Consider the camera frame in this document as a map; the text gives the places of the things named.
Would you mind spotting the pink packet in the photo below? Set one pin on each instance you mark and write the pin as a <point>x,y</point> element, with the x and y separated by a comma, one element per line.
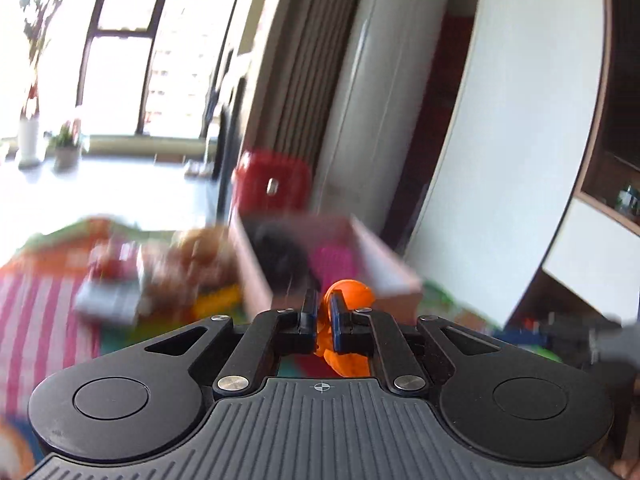
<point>332,262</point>

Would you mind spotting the cardboard box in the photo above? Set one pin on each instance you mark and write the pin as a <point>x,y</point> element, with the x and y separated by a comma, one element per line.
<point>387,270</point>

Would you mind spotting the black bag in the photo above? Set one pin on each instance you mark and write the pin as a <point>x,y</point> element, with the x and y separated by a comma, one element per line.
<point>280,255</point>

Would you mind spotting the grey curtain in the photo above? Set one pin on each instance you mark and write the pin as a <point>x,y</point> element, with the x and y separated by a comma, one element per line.
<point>300,85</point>

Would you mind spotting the orange plastic toy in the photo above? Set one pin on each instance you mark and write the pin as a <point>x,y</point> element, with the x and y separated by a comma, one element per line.
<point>357,295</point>

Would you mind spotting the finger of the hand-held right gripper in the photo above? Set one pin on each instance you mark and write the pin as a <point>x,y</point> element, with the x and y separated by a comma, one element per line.
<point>575,335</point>

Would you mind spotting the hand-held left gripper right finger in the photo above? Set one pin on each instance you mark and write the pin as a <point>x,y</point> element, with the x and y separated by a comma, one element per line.
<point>337,322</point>

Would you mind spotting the small potted plant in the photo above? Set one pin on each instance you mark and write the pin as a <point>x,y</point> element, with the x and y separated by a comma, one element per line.
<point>66,152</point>

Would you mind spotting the colourful play mat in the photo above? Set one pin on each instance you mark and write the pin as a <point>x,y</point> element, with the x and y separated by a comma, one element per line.
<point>30,310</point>

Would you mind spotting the wooden shelf cabinet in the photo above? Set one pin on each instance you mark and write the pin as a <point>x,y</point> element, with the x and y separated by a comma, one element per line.
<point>610,170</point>

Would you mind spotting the red and white packet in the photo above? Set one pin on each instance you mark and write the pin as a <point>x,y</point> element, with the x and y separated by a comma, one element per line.
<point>112,280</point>

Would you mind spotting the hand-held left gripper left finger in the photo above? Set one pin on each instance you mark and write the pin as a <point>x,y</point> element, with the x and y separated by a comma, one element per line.
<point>309,317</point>

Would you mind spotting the tall plant in white pot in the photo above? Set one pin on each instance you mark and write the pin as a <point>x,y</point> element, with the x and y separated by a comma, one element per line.
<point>28,140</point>

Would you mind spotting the red plastic stool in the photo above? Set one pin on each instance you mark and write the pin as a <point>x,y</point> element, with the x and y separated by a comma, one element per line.
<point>270,180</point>

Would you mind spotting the white standing air conditioner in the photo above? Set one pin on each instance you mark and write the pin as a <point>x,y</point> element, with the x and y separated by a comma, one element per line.
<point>370,85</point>

